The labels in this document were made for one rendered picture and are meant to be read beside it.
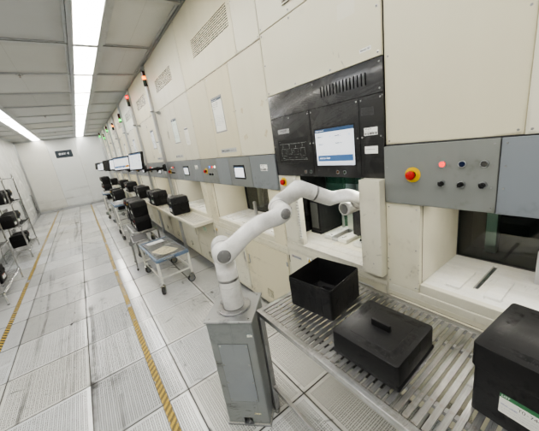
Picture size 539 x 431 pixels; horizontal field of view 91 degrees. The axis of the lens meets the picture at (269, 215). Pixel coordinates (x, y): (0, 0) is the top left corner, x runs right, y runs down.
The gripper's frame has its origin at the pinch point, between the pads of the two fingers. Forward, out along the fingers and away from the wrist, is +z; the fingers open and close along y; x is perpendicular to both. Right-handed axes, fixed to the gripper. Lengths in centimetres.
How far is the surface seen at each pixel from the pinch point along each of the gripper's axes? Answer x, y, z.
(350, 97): 60, 8, -30
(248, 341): -59, -12, -102
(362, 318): -35, 38, -69
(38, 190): -26, -1375, -308
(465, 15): 77, 57, -29
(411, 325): -35, 54, -59
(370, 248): -18.8, 19.5, -35.3
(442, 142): 35, 52, -31
